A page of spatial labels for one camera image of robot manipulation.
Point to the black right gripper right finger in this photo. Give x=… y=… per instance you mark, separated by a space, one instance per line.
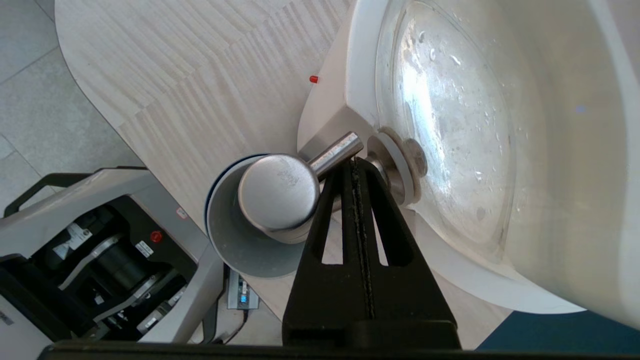
x=405 y=292

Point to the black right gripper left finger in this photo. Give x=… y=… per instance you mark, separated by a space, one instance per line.
x=325 y=295

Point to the grey plastic cup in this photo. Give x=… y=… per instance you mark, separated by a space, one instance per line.
x=240 y=255

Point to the steel water dispenser tap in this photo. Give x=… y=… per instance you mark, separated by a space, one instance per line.
x=277 y=192

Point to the grey robot base chassis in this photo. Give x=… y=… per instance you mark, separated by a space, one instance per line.
x=50 y=220

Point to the small grey electronics box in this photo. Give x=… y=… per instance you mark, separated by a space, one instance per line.
x=242 y=292

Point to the dark blue bench seat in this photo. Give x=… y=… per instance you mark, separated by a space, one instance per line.
x=550 y=335

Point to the large clear water dispenser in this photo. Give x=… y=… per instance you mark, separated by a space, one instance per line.
x=550 y=150

